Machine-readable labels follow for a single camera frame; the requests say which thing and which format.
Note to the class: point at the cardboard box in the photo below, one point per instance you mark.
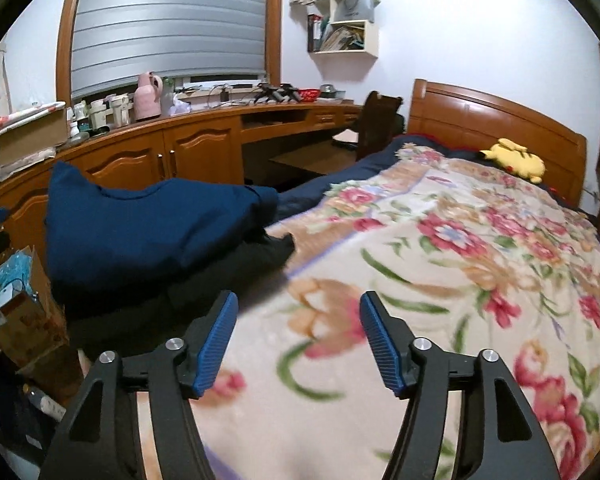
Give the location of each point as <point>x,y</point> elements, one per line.
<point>33,331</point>

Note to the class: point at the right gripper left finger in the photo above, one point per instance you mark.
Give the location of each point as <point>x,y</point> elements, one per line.
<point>131,418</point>

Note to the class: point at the wooden desk cabinet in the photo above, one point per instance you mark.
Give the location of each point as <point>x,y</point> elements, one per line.
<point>203,146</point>

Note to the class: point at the navy blue suit jacket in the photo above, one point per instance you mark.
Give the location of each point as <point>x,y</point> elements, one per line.
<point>93,233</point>

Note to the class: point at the dark wooden chair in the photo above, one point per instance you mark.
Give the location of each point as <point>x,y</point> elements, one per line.
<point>377,124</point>

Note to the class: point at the pink thermos jug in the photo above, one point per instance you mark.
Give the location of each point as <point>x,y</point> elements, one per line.
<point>147,97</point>

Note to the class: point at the black folded garment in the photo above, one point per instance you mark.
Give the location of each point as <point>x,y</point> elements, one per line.
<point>132,314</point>

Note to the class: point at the grey window blind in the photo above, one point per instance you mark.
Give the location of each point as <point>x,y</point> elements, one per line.
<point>115,41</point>

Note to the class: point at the floral bed blanket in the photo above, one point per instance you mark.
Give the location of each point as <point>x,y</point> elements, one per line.
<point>470,257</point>

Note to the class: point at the wooden bed headboard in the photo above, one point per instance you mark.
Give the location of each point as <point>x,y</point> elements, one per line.
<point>466,119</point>

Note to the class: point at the black tripod gadget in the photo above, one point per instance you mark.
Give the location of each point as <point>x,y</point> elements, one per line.
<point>278,94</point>

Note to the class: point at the yellow Pikachu plush toy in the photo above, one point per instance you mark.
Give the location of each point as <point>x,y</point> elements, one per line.
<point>516,159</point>

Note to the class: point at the white wall shelf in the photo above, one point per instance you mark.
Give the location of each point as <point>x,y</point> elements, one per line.
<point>341,26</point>

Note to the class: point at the red basket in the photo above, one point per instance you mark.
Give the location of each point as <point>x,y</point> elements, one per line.
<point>309,95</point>

